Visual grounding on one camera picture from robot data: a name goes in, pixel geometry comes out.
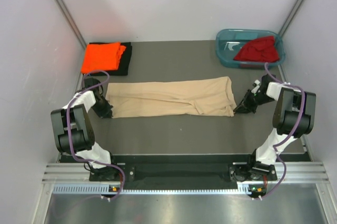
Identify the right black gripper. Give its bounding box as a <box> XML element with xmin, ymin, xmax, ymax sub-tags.
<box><xmin>233</xmin><ymin>89</ymin><xmax>275</xmax><ymax>114</ymax></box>

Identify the beige t shirt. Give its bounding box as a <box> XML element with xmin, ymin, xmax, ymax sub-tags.
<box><xmin>106</xmin><ymin>76</ymin><xmax>236</xmax><ymax>118</ymax></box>

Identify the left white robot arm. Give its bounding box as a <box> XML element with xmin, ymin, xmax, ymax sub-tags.
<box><xmin>51</xmin><ymin>78</ymin><xmax>120</xmax><ymax>180</ymax></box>

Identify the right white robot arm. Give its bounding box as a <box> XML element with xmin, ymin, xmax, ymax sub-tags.
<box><xmin>231</xmin><ymin>74</ymin><xmax>316</xmax><ymax>181</ymax></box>

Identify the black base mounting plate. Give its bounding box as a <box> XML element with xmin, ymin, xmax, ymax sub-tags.
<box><xmin>57</xmin><ymin>154</ymin><xmax>280</xmax><ymax>189</ymax></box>

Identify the black folded t shirt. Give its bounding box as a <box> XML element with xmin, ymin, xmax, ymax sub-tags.
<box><xmin>90</xmin><ymin>42</ymin><xmax>133</xmax><ymax>76</ymax></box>

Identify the orange folded t shirt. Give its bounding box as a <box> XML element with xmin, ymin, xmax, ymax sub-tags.
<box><xmin>81</xmin><ymin>42</ymin><xmax>127</xmax><ymax>74</ymax></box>

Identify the teal plastic basket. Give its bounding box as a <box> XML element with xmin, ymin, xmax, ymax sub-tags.
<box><xmin>215</xmin><ymin>29</ymin><xmax>285</xmax><ymax>69</ymax></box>

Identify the red t shirt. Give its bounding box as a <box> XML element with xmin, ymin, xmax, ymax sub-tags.
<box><xmin>234</xmin><ymin>36</ymin><xmax>280</xmax><ymax>63</ymax></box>

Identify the aluminium frame rail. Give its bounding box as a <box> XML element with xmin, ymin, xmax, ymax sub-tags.
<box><xmin>42</xmin><ymin>162</ymin><xmax>329</xmax><ymax>186</ymax></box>

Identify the grey slotted cable duct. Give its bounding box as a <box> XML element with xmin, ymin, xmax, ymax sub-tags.
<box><xmin>52</xmin><ymin>181</ymin><xmax>274</xmax><ymax>196</ymax></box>

